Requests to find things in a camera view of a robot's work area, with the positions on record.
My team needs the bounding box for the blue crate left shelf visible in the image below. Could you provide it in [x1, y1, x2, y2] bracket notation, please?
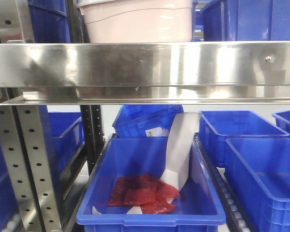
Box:
[47, 111, 85, 174]

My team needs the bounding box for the perforated steel shelf upright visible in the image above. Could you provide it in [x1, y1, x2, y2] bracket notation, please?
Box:
[0, 0, 65, 232]

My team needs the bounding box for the blue tilted crate behind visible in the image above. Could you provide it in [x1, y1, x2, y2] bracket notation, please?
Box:
[112, 104, 184, 138]

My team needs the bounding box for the white paper label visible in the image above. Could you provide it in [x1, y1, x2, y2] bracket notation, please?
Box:
[145, 127, 169, 137]

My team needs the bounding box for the white curled paper strip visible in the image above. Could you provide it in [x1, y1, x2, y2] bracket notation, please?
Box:
[126, 111, 203, 215]

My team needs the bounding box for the blue crate middle right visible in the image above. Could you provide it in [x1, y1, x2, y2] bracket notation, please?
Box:
[199, 110, 290, 167]

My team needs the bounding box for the red mesh bag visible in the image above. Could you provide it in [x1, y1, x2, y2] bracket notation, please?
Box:
[108, 174, 180, 214]

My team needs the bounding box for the blue crate front centre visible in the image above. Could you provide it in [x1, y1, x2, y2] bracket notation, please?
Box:
[76, 137, 226, 232]

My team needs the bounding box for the blue crate upper right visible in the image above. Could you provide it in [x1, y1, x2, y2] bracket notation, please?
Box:
[202, 0, 290, 42]

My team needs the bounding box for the blue crate front right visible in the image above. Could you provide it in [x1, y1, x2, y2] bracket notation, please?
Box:
[225, 138, 290, 232]

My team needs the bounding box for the blue crate upper left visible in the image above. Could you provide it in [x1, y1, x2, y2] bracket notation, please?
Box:
[28, 0, 71, 43]

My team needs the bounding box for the roller conveyor track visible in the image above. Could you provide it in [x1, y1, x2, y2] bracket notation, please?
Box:
[195, 133, 254, 232]

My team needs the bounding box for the blue crate far right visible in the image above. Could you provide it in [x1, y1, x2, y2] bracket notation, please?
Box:
[272, 109, 290, 134]

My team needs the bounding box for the black perforated shelf post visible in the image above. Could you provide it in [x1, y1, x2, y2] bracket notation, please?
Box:
[80, 105, 105, 174]

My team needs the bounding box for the stainless steel shelf rail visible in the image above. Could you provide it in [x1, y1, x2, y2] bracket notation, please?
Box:
[0, 41, 290, 105]

